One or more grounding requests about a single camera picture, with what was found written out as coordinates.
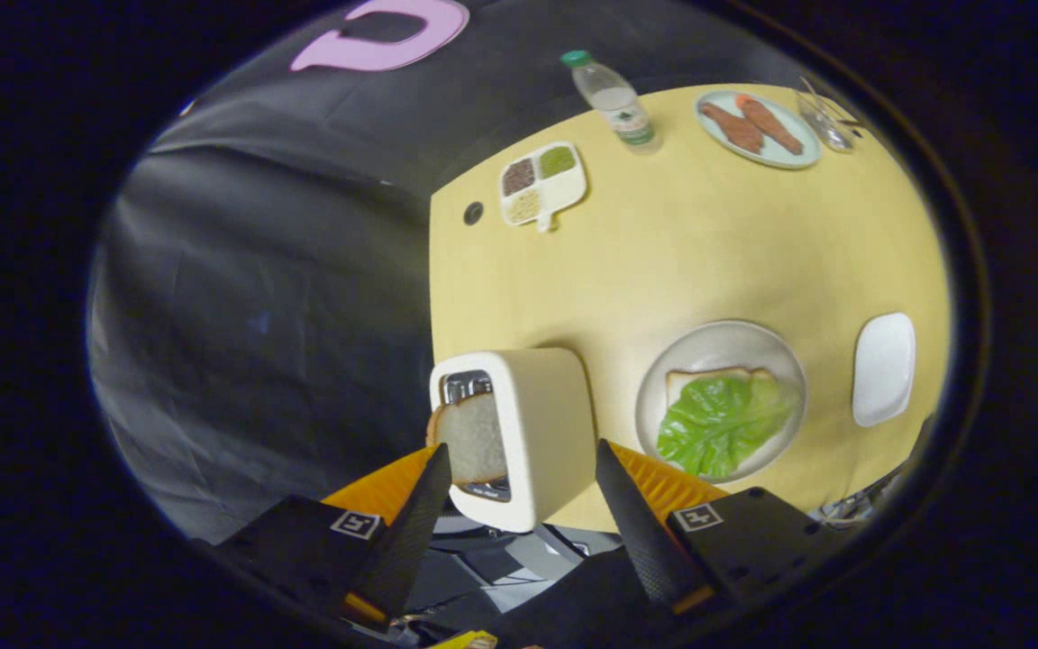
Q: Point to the bread slice with crust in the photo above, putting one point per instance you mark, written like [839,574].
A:
[708,375]

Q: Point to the beige round plate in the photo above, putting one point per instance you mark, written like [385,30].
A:
[717,347]

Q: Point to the plain bread slice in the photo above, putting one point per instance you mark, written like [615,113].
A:
[474,437]

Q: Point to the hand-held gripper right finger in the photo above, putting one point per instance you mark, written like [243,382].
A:
[636,532]

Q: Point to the light blue round plate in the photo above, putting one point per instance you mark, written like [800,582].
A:
[780,158]

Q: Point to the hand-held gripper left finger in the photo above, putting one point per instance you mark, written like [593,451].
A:
[411,532]

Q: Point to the green lettuce leaf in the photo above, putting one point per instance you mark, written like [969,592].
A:
[717,424]

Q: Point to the clear plastic water bottle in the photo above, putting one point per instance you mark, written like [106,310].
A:
[614,99]

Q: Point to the reddish meat patty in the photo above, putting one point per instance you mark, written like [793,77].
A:
[769,123]

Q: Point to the white divided condiment dish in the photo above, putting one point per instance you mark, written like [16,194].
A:
[564,194]

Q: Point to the clear square utensil holder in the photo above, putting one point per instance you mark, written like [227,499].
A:
[821,122]

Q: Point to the white rounded square plate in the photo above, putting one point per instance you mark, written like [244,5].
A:
[884,370]

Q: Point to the brown meat patty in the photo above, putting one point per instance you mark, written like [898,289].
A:
[733,128]

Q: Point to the white toaster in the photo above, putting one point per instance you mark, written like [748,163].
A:
[546,424]

